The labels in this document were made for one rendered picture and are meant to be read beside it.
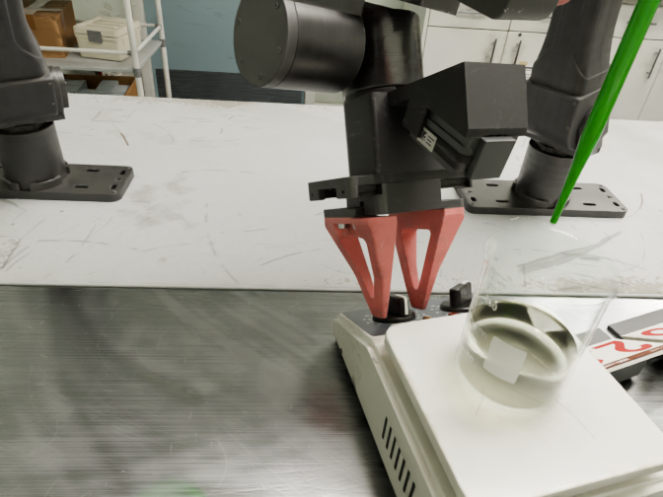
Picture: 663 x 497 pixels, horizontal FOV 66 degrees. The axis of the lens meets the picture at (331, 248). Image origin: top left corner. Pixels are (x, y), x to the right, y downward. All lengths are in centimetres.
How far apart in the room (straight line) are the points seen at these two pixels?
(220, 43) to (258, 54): 289
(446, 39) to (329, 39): 236
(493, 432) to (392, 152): 17
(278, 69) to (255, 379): 22
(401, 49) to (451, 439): 23
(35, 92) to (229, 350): 32
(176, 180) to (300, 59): 38
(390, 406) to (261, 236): 28
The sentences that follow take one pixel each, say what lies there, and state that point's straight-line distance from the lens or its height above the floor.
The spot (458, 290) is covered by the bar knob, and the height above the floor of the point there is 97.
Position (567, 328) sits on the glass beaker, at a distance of 25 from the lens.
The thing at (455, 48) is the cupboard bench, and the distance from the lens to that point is 269.
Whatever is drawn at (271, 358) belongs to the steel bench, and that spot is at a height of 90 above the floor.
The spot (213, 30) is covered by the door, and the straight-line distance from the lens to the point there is 320.
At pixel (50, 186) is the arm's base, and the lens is 65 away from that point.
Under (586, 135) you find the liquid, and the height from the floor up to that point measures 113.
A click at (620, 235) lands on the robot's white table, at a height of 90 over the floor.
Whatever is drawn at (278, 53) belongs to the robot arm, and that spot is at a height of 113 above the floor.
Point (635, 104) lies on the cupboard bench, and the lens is 318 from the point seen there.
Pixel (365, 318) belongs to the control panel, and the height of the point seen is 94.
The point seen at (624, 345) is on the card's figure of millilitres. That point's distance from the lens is 48.
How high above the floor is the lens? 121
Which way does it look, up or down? 36 degrees down
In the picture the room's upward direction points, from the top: 5 degrees clockwise
